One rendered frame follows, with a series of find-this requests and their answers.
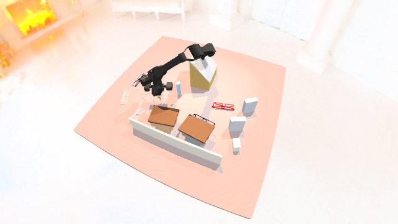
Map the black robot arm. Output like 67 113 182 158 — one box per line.
139 43 216 96

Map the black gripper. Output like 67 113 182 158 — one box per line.
144 80 173 91

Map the long white flat panel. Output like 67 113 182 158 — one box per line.
128 117 223 165

